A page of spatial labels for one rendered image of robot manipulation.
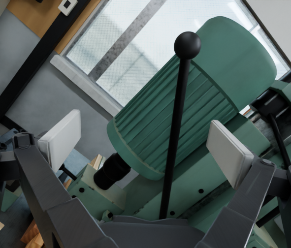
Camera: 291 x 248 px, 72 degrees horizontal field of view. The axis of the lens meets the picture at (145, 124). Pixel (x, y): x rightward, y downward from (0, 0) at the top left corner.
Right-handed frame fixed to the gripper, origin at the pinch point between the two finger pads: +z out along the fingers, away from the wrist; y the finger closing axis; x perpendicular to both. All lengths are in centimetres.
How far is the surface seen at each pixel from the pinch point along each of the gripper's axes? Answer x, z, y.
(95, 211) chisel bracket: -30.8, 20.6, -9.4
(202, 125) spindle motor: -4.7, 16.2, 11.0
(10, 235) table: -32.5, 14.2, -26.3
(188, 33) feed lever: 9.6, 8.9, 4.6
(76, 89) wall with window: -31, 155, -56
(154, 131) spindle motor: -6.5, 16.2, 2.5
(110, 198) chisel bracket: -27.2, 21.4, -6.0
